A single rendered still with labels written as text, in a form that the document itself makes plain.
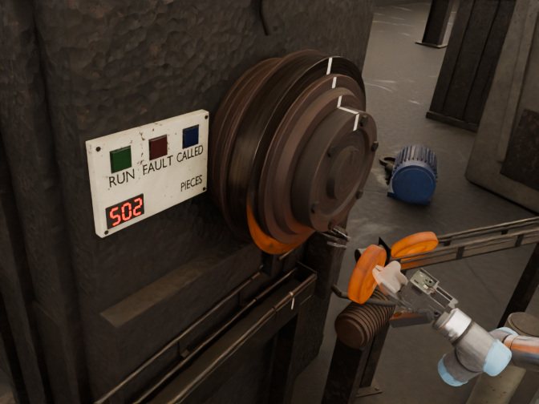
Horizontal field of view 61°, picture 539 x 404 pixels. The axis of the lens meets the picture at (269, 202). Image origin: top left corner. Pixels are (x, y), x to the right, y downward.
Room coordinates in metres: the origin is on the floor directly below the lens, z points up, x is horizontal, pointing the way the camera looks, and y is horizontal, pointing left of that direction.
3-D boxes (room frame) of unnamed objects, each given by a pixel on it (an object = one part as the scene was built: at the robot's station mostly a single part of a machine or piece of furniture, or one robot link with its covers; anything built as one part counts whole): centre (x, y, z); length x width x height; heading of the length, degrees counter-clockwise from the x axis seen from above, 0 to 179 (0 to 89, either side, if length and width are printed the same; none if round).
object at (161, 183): (0.77, 0.22, 1.15); 0.26 x 0.02 x 0.18; 145
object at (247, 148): (0.99, -0.06, 1.11); 0.47 x 0.06 x 0.47; 145
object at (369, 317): (1.18, -0.36, 0.27); 0.22 x 0.13 x 0.53; 145
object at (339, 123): (0.93, -0.14, 1.11); 0.28 x 0.06 x 0.28; 145
